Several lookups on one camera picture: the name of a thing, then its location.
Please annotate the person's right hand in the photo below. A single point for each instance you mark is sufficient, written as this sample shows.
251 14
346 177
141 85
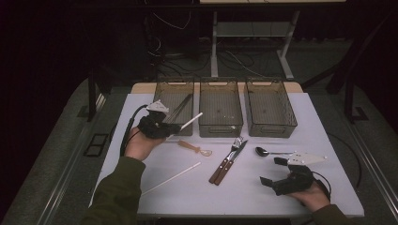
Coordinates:
313 198

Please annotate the black floor frame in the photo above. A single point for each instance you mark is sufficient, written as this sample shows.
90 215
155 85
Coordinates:
90 150

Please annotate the black metal stand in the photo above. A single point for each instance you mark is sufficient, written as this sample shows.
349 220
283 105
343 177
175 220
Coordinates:
91 100
349 100

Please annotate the metal floor rail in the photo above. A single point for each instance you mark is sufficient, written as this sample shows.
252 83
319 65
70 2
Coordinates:
375 168
68 175

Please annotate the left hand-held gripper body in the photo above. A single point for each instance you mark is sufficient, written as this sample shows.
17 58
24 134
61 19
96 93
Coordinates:
155 126

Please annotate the white desk frame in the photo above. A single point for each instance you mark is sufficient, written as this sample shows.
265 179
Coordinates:
214 47

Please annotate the person's left hand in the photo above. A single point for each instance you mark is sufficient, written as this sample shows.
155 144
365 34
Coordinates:
140 146

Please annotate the clear brown plastic bin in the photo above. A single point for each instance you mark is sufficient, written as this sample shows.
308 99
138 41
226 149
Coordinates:
220 106
269 106
172 93

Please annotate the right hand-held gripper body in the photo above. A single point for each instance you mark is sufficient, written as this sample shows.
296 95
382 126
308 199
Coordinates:
295 184

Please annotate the metal spoon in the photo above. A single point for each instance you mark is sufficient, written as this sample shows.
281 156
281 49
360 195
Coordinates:
262 151

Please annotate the metal chopstick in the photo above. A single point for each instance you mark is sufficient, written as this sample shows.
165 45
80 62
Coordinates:
180 108
183 108

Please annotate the white table cover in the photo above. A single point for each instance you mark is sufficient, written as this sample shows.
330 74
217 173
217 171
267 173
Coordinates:
244 193

